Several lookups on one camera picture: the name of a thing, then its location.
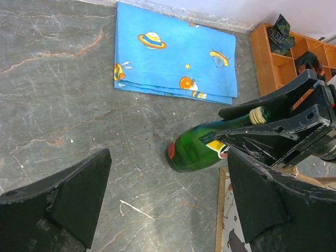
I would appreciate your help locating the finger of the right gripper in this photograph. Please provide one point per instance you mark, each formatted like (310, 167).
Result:
(273, 99)
(258, 141)

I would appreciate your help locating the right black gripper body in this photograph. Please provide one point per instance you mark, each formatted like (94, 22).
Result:
(309, 124)

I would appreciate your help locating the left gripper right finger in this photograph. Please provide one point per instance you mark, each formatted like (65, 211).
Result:
(278, 212)

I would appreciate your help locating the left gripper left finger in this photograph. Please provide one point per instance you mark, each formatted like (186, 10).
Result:
(59, 212)

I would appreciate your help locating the green glass bottle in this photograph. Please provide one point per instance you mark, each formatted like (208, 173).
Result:
(197, 148)

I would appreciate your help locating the orange wooden compartment tray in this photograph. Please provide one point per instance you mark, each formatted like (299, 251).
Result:
(275, 71)

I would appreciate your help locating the dark rolled item centre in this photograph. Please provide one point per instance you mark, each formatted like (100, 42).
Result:
(309, 60)

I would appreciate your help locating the dark rolled item top-left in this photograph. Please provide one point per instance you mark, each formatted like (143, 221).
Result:
(279, 38)

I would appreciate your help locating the blue patterned cloth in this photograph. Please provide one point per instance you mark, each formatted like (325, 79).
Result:
(166, 56)

